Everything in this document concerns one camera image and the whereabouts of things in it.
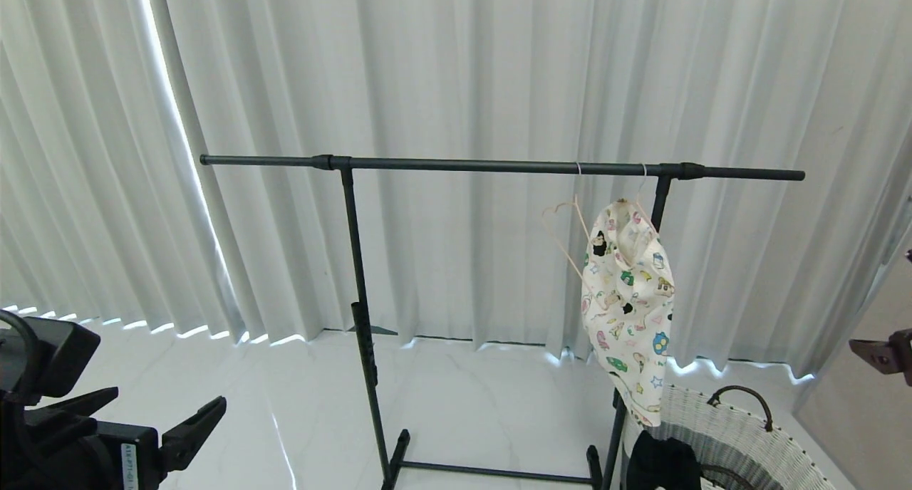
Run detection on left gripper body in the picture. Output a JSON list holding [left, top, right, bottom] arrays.
[[14, 405, 163, 490]]

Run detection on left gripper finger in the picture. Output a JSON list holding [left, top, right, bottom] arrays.
[[43, 386, 120, 425], [158, 396, 228, 474]]

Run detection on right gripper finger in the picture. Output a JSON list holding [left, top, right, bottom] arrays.
[[848, 338, 896, 375]]

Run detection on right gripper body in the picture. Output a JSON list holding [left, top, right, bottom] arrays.
[[888, 328, 912, 388]]

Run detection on black garment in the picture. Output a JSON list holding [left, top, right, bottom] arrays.
[[626, 430, 703, 490]]

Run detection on cream printed garment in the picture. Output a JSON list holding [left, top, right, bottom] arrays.
[[580, 198, 676, 429]]

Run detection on pink clothes hanger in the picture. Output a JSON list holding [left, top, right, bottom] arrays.
[[618, 165, 660, 231], [541, 164, 606, 313]]

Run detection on white laundry basket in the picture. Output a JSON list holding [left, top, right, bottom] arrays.
[[618, 383, 838, 490]]

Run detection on black clothes rack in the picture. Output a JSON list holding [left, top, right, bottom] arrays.
[[199, 154, 806, 490]]

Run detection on white curtain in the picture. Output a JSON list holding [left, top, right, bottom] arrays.
[[0, 0, 912, 384]]

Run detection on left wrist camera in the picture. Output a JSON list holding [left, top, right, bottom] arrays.
[[0, 318, 102, 405]]

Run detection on black cable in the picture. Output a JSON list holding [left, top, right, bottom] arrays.
[[0, 308, 45, 405]]

